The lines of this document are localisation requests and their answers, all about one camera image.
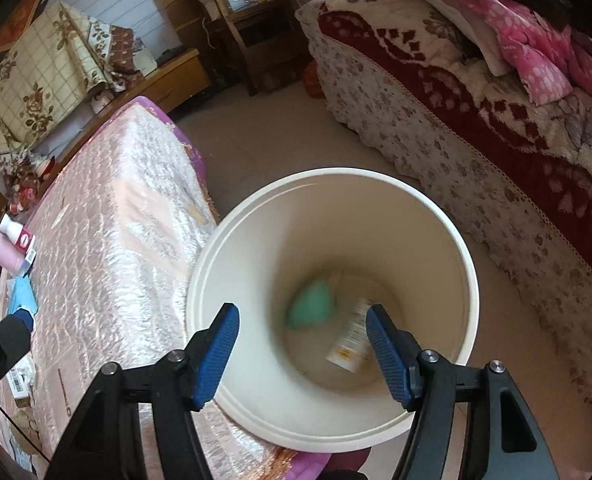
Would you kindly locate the white pink-label pill bottle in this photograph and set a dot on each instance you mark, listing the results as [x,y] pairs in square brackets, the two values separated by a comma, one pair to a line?
[18,235]

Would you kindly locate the cream plastic trash bucket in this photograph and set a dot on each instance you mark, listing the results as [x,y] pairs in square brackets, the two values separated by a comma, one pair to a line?
[301,259]

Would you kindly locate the red bag on floor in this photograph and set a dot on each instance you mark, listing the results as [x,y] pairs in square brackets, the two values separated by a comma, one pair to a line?
[311,81]

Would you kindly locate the floral cloth covered television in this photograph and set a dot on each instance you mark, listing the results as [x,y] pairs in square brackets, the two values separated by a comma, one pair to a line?
[64,57]

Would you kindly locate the pink polka dot garment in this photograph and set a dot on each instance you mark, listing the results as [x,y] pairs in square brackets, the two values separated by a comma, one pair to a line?
[548,43]

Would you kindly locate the white printed wrapper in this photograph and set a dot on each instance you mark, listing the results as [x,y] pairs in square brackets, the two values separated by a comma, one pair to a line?
[352,347]

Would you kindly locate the white barcode medicine box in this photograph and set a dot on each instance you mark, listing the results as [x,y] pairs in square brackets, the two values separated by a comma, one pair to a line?
[20,381]

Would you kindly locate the dark wooden chair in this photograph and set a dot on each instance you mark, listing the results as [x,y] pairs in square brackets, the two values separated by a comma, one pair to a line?
[255,42]

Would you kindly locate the blue tissue pack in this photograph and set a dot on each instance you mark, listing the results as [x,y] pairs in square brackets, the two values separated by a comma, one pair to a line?
[21,296]

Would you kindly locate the flower bouquet in plastic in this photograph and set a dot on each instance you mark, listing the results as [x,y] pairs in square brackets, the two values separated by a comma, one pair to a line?
[23,185]

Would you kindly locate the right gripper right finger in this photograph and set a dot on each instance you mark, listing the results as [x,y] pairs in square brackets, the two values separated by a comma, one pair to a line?
[502,437]

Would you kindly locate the green trash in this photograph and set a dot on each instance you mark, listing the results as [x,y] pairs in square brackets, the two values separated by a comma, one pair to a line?
[312,306]

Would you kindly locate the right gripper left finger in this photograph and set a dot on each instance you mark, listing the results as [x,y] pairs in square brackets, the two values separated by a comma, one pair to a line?
[103,438]

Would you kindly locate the pink quilted table cover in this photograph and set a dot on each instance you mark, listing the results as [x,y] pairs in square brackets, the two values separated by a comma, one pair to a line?
[118,234]

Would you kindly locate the floral covered sofa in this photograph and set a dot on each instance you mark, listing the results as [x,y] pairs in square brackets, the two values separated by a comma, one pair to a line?
[516,176]

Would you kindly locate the pink water bottle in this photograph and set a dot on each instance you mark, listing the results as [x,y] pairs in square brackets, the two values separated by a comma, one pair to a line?
[11,259]

